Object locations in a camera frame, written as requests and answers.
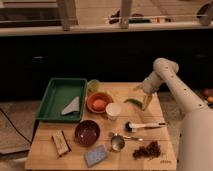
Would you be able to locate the metal measuring spoon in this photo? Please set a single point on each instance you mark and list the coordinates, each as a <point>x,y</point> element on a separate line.
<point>117,141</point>

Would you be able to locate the white handled brush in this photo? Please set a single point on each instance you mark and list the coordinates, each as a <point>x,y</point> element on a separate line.
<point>132,127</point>

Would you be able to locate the brown dried food pile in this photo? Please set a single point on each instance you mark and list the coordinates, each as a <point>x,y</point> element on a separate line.
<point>152,150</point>

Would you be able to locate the green pepper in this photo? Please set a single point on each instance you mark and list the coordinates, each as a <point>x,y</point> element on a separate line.
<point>135,102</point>

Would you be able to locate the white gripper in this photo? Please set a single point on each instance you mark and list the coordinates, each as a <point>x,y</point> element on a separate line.
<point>150,85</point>

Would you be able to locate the white cup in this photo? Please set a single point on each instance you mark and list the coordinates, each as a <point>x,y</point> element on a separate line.
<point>113,110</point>

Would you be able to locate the orange bowl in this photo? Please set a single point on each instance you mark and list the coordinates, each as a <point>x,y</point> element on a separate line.
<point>95,96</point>

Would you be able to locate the blue sponge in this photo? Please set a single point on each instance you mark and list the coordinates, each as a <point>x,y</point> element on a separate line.
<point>95,156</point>

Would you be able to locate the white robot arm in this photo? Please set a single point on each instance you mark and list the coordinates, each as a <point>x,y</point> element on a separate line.
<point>196,133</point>

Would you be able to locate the green plastic tray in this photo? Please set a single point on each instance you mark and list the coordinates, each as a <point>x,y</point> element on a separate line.
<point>59,93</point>

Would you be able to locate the green cup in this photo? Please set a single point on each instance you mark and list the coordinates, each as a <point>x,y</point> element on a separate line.
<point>93,85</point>

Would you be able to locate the orange fruit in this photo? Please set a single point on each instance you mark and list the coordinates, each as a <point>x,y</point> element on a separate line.
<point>98,105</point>

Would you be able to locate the dark maroon bowl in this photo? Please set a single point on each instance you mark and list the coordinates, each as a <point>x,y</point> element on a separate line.
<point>87,133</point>

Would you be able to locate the wooden block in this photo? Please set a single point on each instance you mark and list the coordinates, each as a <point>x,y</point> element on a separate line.
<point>60,143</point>

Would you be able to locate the grey folded cloth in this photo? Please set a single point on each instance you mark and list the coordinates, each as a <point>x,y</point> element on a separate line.
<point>73,106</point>

